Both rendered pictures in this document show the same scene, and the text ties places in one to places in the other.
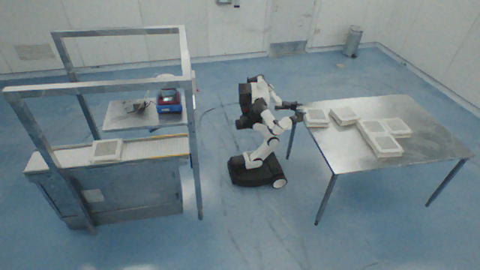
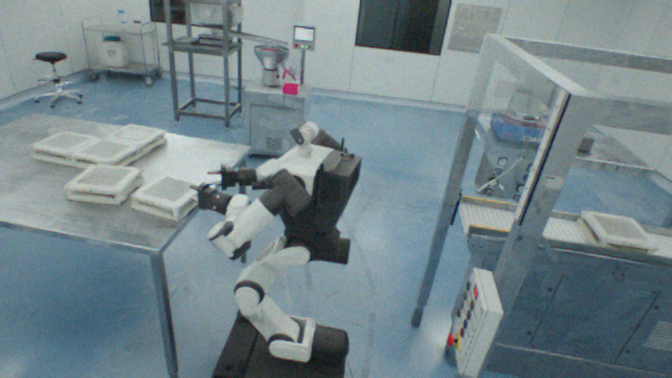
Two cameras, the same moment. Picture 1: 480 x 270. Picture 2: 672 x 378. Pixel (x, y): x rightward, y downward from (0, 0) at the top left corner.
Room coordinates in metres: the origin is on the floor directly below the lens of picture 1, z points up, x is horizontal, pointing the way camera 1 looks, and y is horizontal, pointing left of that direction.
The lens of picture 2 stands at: (3.70, 0.46, 1.94)
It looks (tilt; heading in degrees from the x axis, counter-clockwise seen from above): 29 degrees down; 200
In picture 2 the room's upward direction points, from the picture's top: 6 degrees clockwise
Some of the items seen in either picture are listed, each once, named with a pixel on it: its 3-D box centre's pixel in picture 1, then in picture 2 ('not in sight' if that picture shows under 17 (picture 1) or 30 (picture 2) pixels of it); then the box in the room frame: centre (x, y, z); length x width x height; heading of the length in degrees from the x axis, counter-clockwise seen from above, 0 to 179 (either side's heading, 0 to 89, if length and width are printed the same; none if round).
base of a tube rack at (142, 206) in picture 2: (315, 118); (171, 200); (2.45, -0.76, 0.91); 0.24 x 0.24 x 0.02; 5
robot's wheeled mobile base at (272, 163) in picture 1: (254, 163); (286, 348); (2.40, -0.15, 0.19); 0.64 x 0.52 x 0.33; 107
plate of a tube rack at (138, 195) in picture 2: (316, 115); (170, 191); (2.45, -0.76, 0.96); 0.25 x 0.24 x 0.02; 5
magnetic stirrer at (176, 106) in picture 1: (169, 101); not in sight; (1.89, 0.62, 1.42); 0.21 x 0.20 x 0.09; 14
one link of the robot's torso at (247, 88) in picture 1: (253, 99); (316, 187); (2.39, -0.07, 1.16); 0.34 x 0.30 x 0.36; 5
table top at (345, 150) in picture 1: (376, 127); (81, 166); (2.40, -1.42, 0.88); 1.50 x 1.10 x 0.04; 104
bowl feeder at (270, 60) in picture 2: not in sight; (277, 67); (-0.13, -1.66, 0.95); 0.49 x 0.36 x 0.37; 108
